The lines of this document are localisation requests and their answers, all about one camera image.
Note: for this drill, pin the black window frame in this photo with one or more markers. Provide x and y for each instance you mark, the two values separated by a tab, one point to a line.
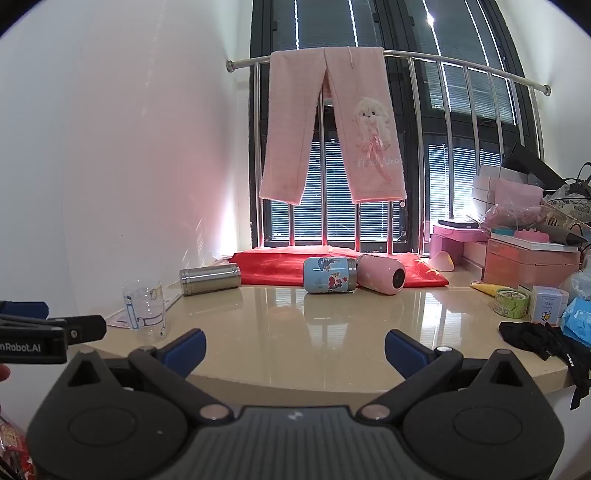
258	27

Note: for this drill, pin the pink plastic bag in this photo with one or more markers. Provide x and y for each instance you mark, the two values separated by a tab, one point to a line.
512	214

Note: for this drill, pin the yellow tube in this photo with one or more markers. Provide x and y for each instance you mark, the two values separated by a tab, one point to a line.
489	289

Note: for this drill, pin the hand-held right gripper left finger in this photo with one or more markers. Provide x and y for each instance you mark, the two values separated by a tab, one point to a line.
184	353

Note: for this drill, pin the blue tissue packet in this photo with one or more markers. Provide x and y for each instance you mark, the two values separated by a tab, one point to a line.
579	323

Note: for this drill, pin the small white carton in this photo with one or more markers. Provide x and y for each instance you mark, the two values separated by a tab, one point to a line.
547	304

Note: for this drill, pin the pale pink box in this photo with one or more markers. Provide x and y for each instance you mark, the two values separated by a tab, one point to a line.
519	191

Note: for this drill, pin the patterned beige bag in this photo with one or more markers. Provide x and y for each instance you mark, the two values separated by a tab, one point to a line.
570	207

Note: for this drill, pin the stainless steel cup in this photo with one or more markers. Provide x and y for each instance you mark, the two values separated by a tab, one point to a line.
210	279

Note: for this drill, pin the pink shell-shaped item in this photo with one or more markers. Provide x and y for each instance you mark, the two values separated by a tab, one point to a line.
444	263

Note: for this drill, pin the black cloth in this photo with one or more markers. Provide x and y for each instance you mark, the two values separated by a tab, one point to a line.
540	337

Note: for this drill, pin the black monitor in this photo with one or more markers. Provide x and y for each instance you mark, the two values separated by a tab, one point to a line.
531	164

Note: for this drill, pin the large pink box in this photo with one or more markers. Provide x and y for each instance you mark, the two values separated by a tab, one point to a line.
531	267

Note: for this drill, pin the red snack packet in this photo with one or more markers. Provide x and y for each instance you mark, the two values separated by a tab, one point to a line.
11	447

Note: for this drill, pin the white plastic bag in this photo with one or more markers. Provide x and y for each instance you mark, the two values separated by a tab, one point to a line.
577	284

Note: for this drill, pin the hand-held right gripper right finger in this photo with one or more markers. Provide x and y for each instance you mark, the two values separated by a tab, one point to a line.
406	354

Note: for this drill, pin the red cloth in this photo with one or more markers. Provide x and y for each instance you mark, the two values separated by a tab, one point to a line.
277	268

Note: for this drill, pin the metal window railing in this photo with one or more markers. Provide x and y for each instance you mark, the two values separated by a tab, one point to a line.
244	61

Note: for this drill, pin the black flat device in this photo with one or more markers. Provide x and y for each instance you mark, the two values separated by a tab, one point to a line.
459	223

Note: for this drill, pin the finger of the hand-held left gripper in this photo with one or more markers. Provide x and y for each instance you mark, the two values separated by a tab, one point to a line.
25	309
83	328

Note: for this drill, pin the pink toothed toy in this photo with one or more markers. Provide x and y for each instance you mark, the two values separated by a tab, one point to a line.
533	235

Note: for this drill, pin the pink cup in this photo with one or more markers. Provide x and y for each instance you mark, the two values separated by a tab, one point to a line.
376	273

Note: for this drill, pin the pink small shelf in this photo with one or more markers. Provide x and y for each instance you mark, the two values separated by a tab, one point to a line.
455	240

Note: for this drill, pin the grey hair curler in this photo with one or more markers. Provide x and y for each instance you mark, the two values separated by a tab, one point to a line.
561	233

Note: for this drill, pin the person's left hand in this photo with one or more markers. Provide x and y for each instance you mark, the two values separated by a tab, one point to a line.
3	373

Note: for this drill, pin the stack of white boxes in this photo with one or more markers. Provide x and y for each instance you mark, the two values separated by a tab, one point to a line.
485	189

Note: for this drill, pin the blue cartoon print cup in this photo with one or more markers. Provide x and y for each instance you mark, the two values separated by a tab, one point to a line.
323	274

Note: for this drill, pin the pink embroidered pants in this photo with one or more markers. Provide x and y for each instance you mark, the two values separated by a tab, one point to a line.
286	138

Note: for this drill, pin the clear plastic printed cup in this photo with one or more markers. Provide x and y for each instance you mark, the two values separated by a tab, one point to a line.
143	318

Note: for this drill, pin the green tin can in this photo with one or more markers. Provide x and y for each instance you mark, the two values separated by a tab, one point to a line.
511	302

